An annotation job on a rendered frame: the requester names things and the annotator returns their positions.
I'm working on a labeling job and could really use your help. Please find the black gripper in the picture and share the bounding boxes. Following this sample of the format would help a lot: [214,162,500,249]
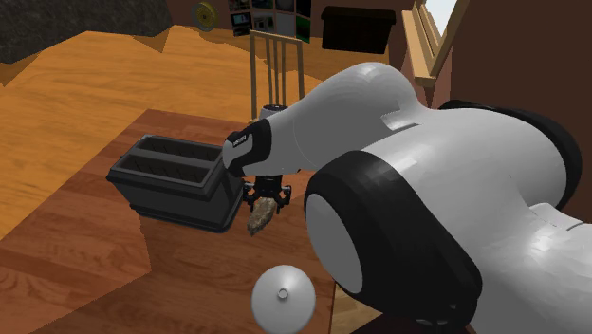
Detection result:
[242,175,293,214]

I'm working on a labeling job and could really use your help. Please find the brown bread slice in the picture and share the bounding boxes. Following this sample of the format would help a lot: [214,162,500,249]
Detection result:
[246,195,279,237]

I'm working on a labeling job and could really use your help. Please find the black two-slot toaster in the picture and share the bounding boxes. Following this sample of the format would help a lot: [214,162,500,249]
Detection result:
[105,134,247,234]

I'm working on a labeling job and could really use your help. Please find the grey round lid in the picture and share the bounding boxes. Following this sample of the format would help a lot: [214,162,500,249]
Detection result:
[250,264,318,334]

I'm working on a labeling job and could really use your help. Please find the wooden slat-back chair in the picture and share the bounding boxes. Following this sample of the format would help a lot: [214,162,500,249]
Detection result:
[249,29,306,122]

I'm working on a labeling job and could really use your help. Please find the wooden table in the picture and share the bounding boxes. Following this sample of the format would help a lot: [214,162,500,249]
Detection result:
[0,108,385,334]

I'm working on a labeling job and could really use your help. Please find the black chest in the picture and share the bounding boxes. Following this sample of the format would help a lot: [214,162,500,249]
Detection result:
[320,5,398,56]

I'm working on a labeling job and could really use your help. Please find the wooden framed window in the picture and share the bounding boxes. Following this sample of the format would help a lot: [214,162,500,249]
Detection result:
[400,0,470,89]

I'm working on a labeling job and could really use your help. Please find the wall picture collage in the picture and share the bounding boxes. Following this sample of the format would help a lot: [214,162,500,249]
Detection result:
[227,0,313,45]

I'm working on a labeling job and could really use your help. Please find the round yellow wall plate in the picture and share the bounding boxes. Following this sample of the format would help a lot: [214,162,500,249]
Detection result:
[191,1,220,33]

